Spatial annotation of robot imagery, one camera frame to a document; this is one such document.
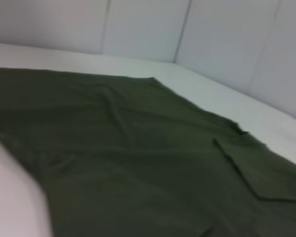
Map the dark green shirt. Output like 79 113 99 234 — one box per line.
0 67 296 237

